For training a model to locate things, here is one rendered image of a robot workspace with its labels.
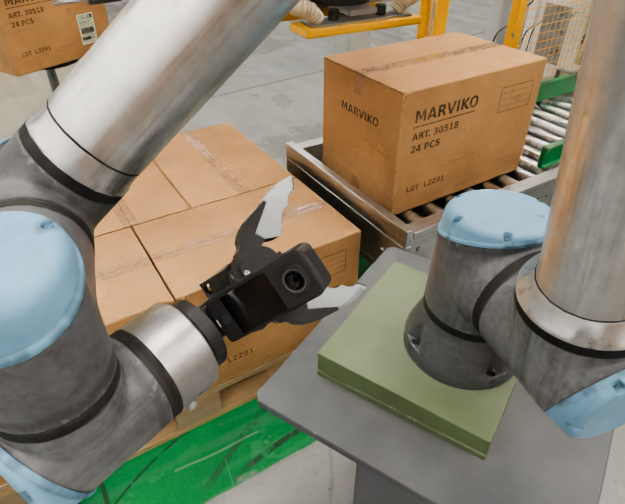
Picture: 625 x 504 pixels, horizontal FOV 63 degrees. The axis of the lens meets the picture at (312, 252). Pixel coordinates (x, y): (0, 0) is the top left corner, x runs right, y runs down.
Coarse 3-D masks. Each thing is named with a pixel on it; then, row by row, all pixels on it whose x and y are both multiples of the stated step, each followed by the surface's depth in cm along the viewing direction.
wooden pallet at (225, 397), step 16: (256, 368) 164; (272, 368) 180; (224, 384) 160; (240, 384) 174; (256, 384) 174; (208, 400) 160; (224, 400) 169; (240, 400) 169; (192, 416) 159; (208, 416) 164; (160, 432) 159; (176, 432) 160; (144, 448) 155; (0, 496) 134; (16, 496) 137
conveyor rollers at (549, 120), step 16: (560, 96) 250; (544, 112) 232; (560, 112) 233; (528, 128) 219; (544, 128) 222; (560, 128) 217; (528, 144) 210; (544, 144) 205; (528, 160) 193; (512, 176) 189; (528, 176) 184; (464, 192) 176; (416, 208) 172; (432, 208) 166
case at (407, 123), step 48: (384, 48) 172; (432, 48) 172; (480, 48) 172; (336, 96) 166; (384, 96) 145; (432, 96) 144; (480, 96) 155; (528, 96) 168; (336, 144) 175; (384, 144) 153; (432, 144) 155; (480, 144) 168; (384, 192) 160; (432, 192) 167
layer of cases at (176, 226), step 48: (192, 144) 206; (240, 144) 206; (144, 192) 175; (192, 192) 175; (240, 192) 175; (96, 240) 152; (144, 240) 152; (192, 240) 152; (288, 240) 152; (336, 240) 153; (96, 288) 135; (144, 288) 135; (192, 288) 135; (288, 336) 165; (0, 480) 132
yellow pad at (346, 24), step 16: (336, 16) 126; (352, 16) 130; (368, 16) 130; (384, 16) 130; (400, 16) 132; (416, 16) 133; (304, 32) 122; (320, 32) 122; (336, 32) 124; (352, 32) 126
